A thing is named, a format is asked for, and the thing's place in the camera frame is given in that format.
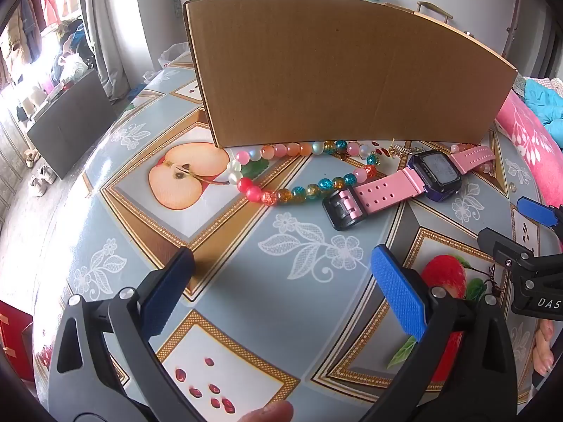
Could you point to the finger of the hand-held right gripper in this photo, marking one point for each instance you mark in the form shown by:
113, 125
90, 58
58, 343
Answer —
536, 212
528, 272

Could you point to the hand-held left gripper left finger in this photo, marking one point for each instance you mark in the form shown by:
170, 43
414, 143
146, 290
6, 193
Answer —
169, 292

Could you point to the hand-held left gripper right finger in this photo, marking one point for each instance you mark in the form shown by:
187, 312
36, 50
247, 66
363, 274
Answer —
398, 292

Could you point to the brown cardboard box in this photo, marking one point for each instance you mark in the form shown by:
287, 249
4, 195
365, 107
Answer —
330, 74

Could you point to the person's left hand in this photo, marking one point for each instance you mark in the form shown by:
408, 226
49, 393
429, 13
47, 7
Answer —
270, 413

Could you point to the pink floral blanket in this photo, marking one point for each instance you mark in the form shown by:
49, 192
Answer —
528, 140

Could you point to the person's foot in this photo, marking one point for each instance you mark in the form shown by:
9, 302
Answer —
543, 351

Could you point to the fruit print tablecloth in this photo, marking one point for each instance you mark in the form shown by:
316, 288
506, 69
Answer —
264, 272

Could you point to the teal cloth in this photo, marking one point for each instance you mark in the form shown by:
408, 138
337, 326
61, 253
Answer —
545, 101

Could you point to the red carton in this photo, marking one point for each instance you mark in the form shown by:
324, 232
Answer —
15, 343

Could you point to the pair of white shoes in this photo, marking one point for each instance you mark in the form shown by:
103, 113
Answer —
42, 182

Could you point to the pair of tan sandals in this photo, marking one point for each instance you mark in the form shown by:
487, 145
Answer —
31, 158

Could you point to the grey cabinet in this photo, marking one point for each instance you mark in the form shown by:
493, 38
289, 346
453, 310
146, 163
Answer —
70, 127

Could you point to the wooden chair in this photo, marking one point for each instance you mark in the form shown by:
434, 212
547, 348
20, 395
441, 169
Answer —
433, 7

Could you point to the white plastic bag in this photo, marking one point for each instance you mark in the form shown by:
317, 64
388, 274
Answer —
173, 55

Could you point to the grey curtain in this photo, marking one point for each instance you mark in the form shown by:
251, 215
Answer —
110, 30

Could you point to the pile of clothes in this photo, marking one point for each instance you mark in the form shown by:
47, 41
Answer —
70, 39

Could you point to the hanging clothes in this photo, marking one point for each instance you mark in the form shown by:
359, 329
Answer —
31, 22

